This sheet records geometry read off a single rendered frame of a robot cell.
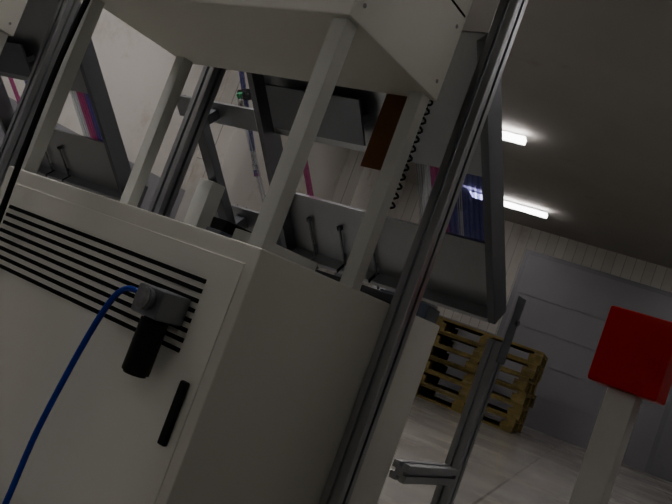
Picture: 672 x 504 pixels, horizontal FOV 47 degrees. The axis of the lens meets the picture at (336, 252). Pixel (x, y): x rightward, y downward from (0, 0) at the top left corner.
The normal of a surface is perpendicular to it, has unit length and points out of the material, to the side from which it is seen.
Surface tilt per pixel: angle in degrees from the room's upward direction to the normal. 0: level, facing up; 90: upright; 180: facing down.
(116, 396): 90
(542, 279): 90
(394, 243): 136
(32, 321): 90
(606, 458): 90
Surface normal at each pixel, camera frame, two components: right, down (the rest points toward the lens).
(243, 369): 0.78, 0.24
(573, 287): -0.32, -0.19
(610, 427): -0.52, -0.26
